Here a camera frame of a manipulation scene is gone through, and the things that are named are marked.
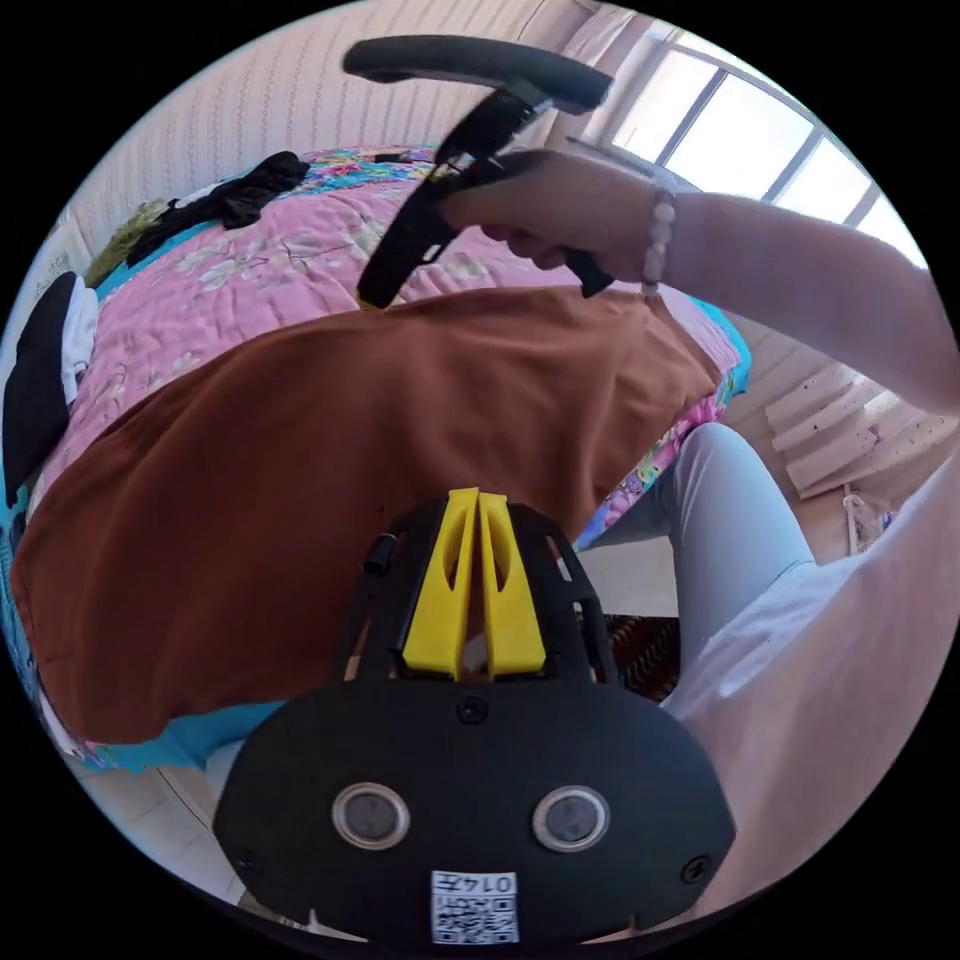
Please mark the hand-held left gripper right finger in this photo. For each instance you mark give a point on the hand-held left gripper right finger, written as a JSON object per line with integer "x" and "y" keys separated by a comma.
{"x": 514, "y": 607}

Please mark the window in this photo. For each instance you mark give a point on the window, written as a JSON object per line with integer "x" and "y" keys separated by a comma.
{"x": 750, "y": 127}

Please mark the person's right forearm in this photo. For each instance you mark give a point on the person's right forearm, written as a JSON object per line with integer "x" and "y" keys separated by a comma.
{"x": 787, "y": 277}

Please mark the patterned floor rug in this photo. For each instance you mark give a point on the patterned floor rug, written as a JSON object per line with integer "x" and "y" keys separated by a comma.
{"x": 646, "y": 656}

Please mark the person's body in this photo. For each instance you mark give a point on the person's body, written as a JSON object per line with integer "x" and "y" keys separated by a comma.
{"x": 787, "y": 675}

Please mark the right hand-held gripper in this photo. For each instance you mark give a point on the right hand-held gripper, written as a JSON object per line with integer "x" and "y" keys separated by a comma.
{"x": 409, "y": 236}

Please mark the dark brown pants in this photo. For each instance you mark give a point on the dark brown pants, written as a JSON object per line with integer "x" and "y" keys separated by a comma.
{"x": 315, "y": 480}

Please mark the black and white clothes pile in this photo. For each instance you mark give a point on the black and white clothes pile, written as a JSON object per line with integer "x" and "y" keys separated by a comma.
{"x": 37, "y": 375}

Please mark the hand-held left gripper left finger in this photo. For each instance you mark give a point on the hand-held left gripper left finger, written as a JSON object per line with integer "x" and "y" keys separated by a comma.
{"x": 431, "y": 600}

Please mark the pile of clothes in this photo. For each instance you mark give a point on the pile of clothes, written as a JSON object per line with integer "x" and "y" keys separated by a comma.
{"x": 240, "y": 195}

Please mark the bed with pink floral quilt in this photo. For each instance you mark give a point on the bed with pink floral quilt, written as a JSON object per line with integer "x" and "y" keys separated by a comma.
{"x": 225, "y": 300}

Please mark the person's right hand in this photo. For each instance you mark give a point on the person's right hand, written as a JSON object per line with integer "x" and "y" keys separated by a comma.
{"x": 570, "y": 202}

